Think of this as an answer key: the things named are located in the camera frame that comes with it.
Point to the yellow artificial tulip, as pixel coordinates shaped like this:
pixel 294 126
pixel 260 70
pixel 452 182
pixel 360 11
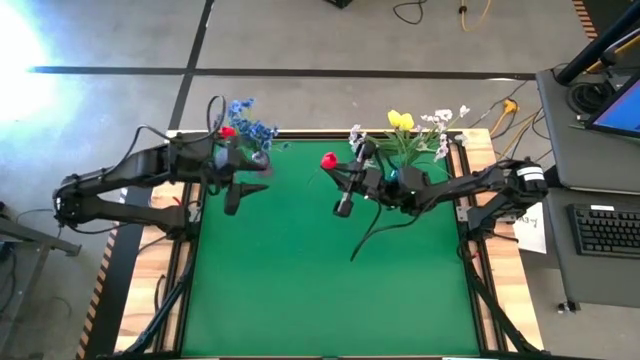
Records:
pixel 407 121
pixel 395 118

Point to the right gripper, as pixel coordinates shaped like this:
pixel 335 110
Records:
pixel 395 187

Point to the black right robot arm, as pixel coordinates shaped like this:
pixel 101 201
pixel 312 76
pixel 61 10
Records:
pixel 470 182

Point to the black stand pole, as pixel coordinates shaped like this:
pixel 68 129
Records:
pixel 595 47

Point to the computer monitor blue screen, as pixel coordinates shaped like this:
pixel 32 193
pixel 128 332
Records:
pixel 625 112

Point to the grey metal stand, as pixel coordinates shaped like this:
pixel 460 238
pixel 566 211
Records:
pixel 45 242

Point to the black floor mat striped edge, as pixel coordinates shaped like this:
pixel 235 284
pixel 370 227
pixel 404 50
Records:
pixel 107 320
pixel 585 20

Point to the black keyboard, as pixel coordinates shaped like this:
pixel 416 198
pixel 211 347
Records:
pixel 605 232

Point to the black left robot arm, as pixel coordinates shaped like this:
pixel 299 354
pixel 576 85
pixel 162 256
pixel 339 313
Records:
pixel 130 167

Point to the white paper sheet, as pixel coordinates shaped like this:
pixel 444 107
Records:
pixel 532 235

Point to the red artificial tulip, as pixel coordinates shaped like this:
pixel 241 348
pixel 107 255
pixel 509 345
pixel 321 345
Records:
pixel 227 132
pixel 329 160

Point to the grey desk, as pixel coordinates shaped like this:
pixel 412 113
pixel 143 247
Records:
pixel 595 280
pixel 575 150

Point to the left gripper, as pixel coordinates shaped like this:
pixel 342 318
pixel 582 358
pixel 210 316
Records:
pixel 205 162

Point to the blue textured glass vase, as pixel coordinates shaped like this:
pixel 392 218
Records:
pixel 393 175

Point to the green table mat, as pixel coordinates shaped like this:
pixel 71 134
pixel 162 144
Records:
pixel 300 300

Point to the pink ribbed glass vase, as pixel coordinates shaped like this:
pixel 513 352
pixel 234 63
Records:
pixel 261 159

